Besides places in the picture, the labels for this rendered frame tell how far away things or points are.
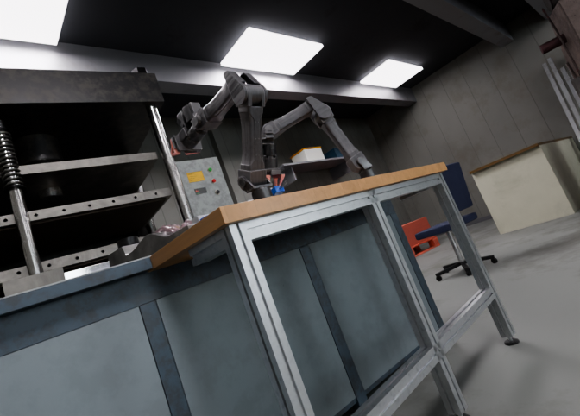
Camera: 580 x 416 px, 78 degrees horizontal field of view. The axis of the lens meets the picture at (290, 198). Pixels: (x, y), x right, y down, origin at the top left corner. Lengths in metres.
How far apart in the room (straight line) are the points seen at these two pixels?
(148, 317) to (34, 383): 0.29
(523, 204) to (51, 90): 4.71
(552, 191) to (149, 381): 4.56
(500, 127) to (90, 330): 7.29
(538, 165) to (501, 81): 3.05
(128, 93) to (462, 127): 6.60
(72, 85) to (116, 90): 0.22
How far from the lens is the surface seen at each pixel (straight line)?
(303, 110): 1.60
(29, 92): 2.27
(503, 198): 5.13
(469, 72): 7.95
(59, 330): 1.16
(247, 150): 1.13
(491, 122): 7.76
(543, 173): 5.01
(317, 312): 1.47
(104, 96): 2.31
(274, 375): 0.85
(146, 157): 2.32
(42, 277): 1.33
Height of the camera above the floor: 0.64
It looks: 9 degrees up
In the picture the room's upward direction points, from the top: 21 degrees counter-clockwise
